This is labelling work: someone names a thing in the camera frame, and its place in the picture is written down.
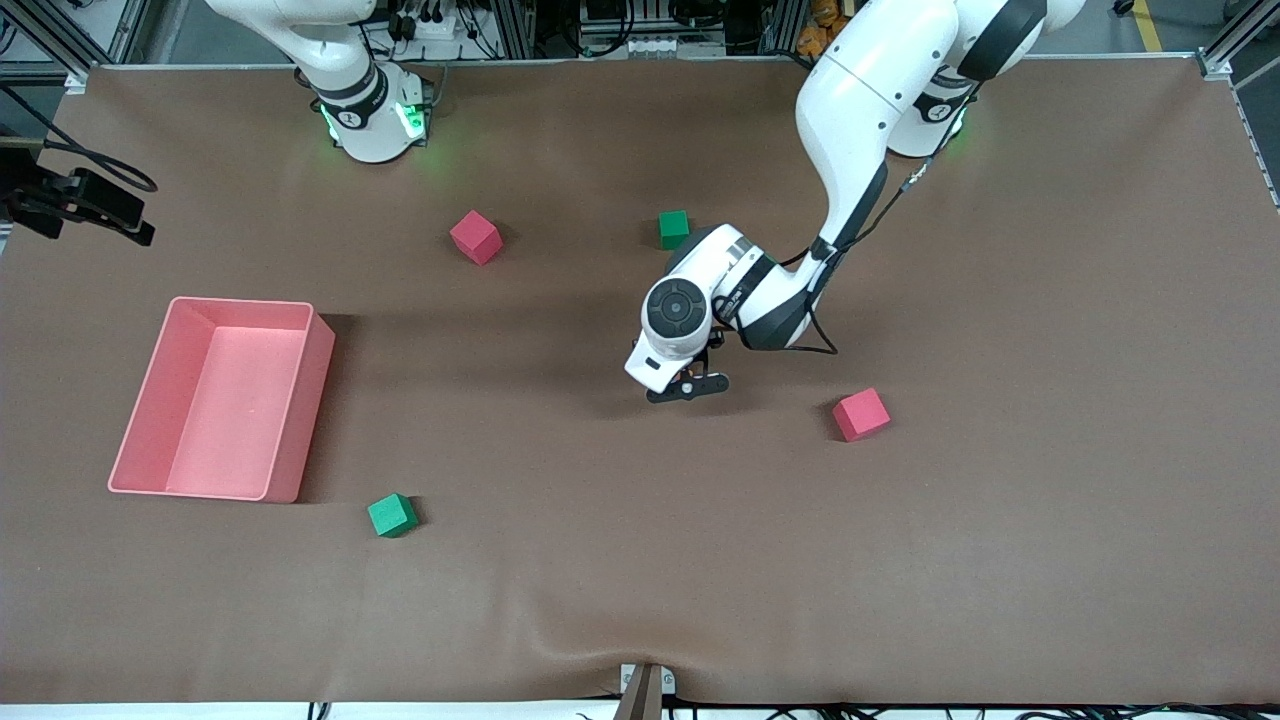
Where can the brown table mat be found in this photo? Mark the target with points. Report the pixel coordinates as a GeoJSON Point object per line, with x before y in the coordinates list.
{"type": "Point", "coordinates": [640, 560]}

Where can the aluminium frame post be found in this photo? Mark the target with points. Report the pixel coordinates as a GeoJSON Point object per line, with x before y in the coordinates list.
{"type": "Point", "coordinates": [515, 25]}
{"type": "Point", "coordinates": [780, 25]}

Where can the metal corner bracket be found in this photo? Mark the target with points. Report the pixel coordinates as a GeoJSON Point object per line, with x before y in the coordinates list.
{"type": "Point", "coordinates": [1215, 68]}
{"type": "Point", "coordinates": [77, 82]}

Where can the white power strip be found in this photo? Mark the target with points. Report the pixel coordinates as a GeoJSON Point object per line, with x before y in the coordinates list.
{"type": "Point", "coordinates": [430, 25]}

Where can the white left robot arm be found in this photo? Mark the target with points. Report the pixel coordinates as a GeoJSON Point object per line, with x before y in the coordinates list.
{"type": "Point", "coordinates": [860, 90]}

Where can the brown bar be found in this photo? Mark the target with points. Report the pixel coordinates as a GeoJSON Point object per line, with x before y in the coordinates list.
{"type": "Point", "coordinates": [640, 700]}

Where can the pink foam cube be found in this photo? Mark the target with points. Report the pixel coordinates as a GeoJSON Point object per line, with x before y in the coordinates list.
{"type": "Point", "coordinates": [475, 238]}
{"type": "Point", "coordinates": [860, 415]}

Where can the aluminium frame rail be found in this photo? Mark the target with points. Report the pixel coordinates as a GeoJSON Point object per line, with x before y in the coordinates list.
{"type": "Point", "coordinates": [125, 25]}
{"type": "Point", "coordinates": [1235, 40]}

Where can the pink plastic bin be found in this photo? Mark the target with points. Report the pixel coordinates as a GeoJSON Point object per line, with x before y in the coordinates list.
{"type": "Point", "coordinates": [230, 430]}

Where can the orange packaged items pile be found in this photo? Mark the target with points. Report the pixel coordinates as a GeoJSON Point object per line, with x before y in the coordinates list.
{"type": "Point", "coordinates": [815, 40]}

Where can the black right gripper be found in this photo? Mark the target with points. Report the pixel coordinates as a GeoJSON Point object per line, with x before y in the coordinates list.
{"type": "Point", "coordinates": [52, 199]}

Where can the white terminal block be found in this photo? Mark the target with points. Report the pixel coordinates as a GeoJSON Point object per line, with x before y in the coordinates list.
{"type": "Point", "coordinates": [660, 46]}

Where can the metal clamp bracket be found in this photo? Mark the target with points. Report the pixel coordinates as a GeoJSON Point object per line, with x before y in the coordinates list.
{"type": "Point", "coordinates": [668, 682]}

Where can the green foam cube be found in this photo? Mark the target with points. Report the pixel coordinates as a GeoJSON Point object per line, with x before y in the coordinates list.
{"type": "Point", "coordinates": [672, 228]}
{"type": "Point", "coordinates": [391, 516]}

